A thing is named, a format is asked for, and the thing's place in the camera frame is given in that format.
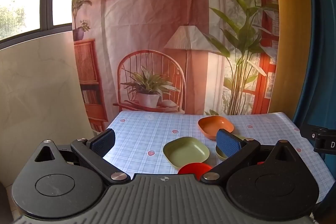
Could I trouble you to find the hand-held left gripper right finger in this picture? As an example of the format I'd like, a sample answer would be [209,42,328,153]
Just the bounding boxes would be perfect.
[200,128,300,184]

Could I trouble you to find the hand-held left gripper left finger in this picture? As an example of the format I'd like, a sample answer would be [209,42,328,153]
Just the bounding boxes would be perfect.
[34,128,131,186]

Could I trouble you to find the green square bowl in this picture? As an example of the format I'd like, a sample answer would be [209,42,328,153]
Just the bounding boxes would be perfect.
[215,135,247,161]

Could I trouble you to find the orange square bowl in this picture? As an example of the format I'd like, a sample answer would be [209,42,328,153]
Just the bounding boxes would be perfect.
[198,116,235,140]

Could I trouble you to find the red round plate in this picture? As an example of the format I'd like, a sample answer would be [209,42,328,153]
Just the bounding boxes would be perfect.
[177,163,265,175]

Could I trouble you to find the green square plate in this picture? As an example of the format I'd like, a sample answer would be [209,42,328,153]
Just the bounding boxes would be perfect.
[163,136,210,168]

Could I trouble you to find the blue plaid tablecloth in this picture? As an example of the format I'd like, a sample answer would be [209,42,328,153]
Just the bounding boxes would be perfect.
[103,111,329,207]

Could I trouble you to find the blue curtain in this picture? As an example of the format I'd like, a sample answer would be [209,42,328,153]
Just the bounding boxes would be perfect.
[291,0,336,132]

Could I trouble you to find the yellow curtain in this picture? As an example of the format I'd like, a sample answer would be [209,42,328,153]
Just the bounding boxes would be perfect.
[267,0,316,125]

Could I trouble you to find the printed wall tapestry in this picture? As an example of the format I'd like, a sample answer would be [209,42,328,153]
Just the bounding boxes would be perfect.
[71,0,280,133]

